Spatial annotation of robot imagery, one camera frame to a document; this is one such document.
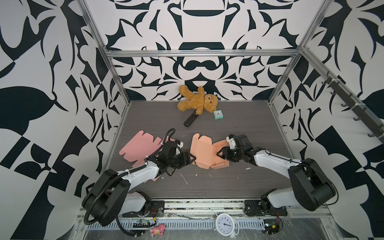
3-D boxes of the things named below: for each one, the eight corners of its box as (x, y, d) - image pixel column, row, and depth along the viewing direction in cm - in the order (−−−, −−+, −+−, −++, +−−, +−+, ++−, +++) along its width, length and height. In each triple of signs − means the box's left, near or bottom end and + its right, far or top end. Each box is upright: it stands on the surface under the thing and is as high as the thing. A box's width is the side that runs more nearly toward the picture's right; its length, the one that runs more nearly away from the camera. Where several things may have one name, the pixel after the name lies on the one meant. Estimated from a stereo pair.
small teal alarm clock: (213, 119, 112) (214, 117, 110) (212, 111, 116) (213, 109, 114) (223, 119, 112) (224, 117, 110) (222, 111, 116) (222, 109, 114)
